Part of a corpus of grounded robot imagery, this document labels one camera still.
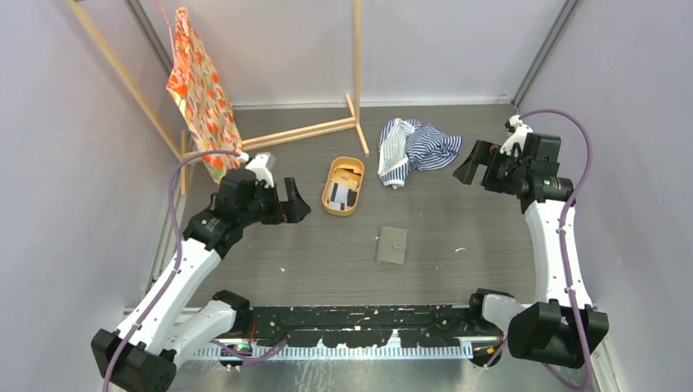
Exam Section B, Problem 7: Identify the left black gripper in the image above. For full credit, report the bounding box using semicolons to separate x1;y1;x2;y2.
240;177;311;227

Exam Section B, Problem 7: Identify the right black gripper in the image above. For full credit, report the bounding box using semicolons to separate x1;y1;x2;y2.
454;140;529;195

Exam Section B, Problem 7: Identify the orange oval tray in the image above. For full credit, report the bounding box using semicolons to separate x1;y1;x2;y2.
321;157;364;217

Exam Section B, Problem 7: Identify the gold credit card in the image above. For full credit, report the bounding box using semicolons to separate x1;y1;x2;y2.
331;167;362;191

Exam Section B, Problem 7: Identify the grey card holder wallet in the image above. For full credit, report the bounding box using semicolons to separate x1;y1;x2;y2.
375;226;407;265

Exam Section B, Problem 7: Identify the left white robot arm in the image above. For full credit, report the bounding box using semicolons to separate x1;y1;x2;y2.
91;169;311;391

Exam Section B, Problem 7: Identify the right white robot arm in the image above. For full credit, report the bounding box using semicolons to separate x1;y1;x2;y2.
454;133;609;369

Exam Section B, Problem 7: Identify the blue striped cloth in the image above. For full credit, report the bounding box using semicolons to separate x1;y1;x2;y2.
377;118;463;189

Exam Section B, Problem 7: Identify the wooden drying rack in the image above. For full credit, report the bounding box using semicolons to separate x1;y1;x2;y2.
67;1;369;162

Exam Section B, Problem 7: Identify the orange floral cloth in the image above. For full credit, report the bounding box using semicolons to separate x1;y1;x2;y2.
167;7;243;154

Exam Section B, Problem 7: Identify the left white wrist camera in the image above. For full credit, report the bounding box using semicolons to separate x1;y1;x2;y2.
238;152;276;189

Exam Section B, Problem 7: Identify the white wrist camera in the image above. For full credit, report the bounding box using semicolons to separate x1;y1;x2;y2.
238;152;276;189
499;114;534;158

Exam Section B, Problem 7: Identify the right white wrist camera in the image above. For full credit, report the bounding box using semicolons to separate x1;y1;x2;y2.
499;114;534;158

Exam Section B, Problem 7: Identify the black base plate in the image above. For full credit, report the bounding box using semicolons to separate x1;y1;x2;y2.
221;305;501;348

